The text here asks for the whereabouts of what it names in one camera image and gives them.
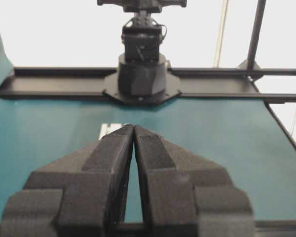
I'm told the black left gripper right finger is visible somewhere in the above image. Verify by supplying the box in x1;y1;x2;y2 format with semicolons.
134;126;255;237

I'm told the black aluminium frame rail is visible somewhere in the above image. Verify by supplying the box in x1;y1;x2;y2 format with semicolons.
0;68;296;105

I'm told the black vertical frame post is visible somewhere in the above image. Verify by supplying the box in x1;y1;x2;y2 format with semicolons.
247;0;266;70

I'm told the silver fixture plate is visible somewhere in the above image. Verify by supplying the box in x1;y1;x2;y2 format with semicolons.
99;123;125;139

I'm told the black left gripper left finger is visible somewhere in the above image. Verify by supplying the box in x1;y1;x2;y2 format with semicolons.
0;124;134;237

